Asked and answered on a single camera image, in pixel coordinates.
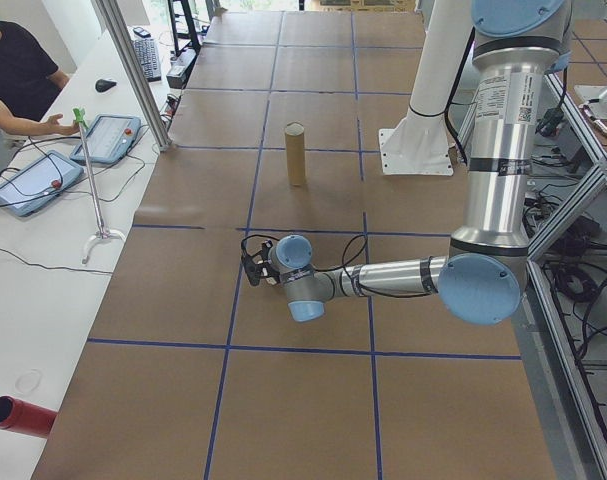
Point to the person right forearm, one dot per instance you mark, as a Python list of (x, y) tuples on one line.
[(8, 117)]

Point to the black mobile phone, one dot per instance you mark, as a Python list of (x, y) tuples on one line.
[(142, 32)]

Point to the red cylinder tube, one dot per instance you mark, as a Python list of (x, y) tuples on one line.
[(23, 417)]

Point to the metal stand green clip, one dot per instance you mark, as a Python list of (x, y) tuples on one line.
[(79, 116)]

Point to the person right hand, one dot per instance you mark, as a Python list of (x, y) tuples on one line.
[(58, 127)]

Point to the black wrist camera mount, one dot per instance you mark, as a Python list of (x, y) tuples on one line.
[(255, 267)]

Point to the brown cardboard tube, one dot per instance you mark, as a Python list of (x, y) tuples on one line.
[(295, 160)]

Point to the person in black shirt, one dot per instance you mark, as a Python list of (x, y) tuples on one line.
[(13, 65)]

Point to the white column with base plate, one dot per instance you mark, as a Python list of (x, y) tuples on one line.
[(433, 75)]

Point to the black computer box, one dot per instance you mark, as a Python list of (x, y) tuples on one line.
[(180, 70)]

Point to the white pedestal base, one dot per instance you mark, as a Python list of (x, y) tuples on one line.
[(600, 97)]

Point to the blue teach pendant tablet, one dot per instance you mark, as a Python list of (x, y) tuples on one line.
[(105, 137), (33, 182)]

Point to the V-shaped metal bar frame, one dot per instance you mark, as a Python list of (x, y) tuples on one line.
[(548, 390)]

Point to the black computer mouse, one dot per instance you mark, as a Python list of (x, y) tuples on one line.
[(105, 85)]

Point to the black computer keyboard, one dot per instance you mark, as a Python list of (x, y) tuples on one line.
[(148, 60)]

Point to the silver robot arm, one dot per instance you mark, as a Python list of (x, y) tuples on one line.
[(498, 175)]

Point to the aluminium frame post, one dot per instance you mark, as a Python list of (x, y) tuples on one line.
[(141, 85)]

